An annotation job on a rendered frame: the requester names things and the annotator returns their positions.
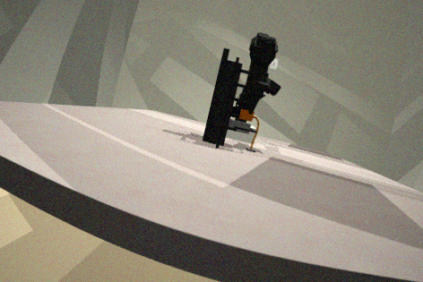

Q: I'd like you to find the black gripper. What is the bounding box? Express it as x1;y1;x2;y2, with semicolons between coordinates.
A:
242;67;272;115

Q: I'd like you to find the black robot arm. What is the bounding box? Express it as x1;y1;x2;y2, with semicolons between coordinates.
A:
236;32;281;110

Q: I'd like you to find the dark grey cord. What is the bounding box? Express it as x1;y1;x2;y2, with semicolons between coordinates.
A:
229;119;256;134

